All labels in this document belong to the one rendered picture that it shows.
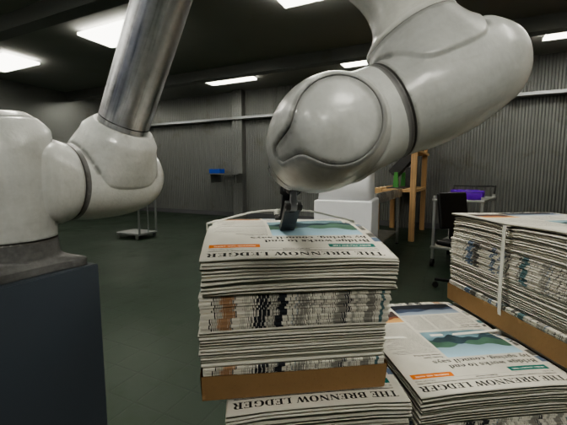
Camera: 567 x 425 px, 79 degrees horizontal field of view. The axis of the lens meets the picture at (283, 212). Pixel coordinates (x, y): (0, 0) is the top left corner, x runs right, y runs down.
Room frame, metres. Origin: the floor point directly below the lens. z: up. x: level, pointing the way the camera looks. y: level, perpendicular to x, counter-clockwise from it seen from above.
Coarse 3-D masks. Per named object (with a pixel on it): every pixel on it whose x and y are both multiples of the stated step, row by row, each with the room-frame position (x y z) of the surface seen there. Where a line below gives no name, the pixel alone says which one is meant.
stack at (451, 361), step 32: (416, 320) 0.77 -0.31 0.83; (448, 320) 0.77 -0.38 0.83; (480, 320) 0.77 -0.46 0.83; (384, 352) 0.63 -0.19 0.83; (416, 352) 0.63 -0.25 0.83; (448, 352) 0.63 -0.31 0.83; (480, 352) 0.63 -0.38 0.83; (512, 352) 0.63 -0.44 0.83; (416, 384) 0.53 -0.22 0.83; (448, 384) 0.53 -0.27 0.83; (480, 384) 0.53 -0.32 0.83; (512, 384) 0.53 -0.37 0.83; (544, 384) 0.53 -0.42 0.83; (256, 416) 0.47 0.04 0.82; (288, 416) 0.47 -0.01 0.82; (320, 416) 0.48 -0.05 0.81; (352, 416) 0.48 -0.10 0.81; (384, 416) 0.49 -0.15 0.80; (416, 416) 0.52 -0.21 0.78; (448, 416) 0.51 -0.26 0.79; (480, 416) 0.51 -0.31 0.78; (512, 416) 0.52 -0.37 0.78; (544, 416) 0.53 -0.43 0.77
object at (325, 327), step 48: (240, 240) 0.53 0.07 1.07; (288, 240) 0.53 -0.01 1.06; (336, 240) 0.54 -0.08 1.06; (240, 288) 0.46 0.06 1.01; (288, 288) 0.47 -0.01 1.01; (336, 288) 0.48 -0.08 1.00; (384, 288) 0.49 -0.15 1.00; (240, 336) 0.48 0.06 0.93; (288, 336) 0.49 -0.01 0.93; (336, 336) 0.50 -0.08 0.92
